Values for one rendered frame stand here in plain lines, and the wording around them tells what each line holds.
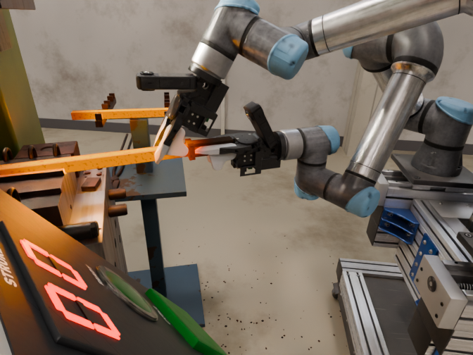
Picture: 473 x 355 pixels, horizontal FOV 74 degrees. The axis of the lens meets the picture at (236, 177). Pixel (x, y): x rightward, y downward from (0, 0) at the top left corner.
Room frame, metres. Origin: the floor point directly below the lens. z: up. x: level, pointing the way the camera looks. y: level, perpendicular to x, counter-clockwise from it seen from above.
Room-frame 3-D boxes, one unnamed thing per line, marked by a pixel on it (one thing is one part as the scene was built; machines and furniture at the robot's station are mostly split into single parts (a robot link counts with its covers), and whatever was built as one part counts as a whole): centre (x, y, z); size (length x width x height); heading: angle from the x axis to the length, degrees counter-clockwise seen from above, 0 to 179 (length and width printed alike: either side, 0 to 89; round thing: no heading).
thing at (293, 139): (0.72, -0.12, 0.99); 0.08 x 0.05 x 0.08; 20
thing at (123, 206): (0.59, 0.27, 0.87); 0.04 x 0.03 x 0.03; 110
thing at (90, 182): (0.62, 0.33, 0.92); 0.04 x 0.03 x 0.01; 6
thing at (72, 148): (0.68, 0.45, 0.95); 0.12 x 0.09 x 0.07; 110
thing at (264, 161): (0.69, -0.05, 0.98); 0.12 x 0.08 x 0.09; 110
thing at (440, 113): (1.00, -0.69, 0.98); 0.13 x 0.12 x 0.14; 40
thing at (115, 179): (1.20, 0.49, 0.73); 0.60 x 0.04 x 0.01; 11
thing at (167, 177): (1.11, 0.36, 0.71); 0.40 x 0.30 x 0.02; 12
